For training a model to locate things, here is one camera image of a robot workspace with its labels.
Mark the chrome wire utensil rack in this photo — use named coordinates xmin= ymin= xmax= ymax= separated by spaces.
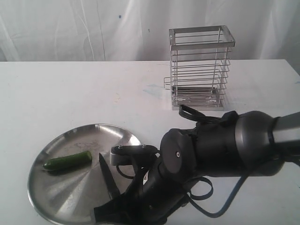
xmin=164 ymin=25 xmax=235 ymax=111

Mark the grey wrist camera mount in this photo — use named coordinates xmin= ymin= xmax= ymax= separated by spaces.
xmin=110 ymin=145 xmax=160 ymax=166

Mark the green cucumber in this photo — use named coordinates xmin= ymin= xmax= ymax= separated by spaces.
xmin=43 ymin=151 xmax=92 ymax=171

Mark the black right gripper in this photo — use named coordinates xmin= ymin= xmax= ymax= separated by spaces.
xmin=93 ymin=158 xmax=188 ymax=225

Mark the round stainless steel plate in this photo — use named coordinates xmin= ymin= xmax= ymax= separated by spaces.
xmin=28 ymin=124 xmax=141 ymax=225

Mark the black kitchen knife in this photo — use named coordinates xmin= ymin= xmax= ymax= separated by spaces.
xmin=99 ymin=153 xmax=120 ymax=200

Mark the white backdrop curtain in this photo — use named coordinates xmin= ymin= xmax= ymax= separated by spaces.
xmin=0 ymin=0 xmax=300 ymax=61

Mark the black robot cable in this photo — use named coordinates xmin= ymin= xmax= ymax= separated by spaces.
xmin=189 ymin=171 xmax=249 ymax=218

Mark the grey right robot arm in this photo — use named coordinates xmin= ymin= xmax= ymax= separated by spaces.
xmin=92 ymin=105 xmax=300 ymax=225

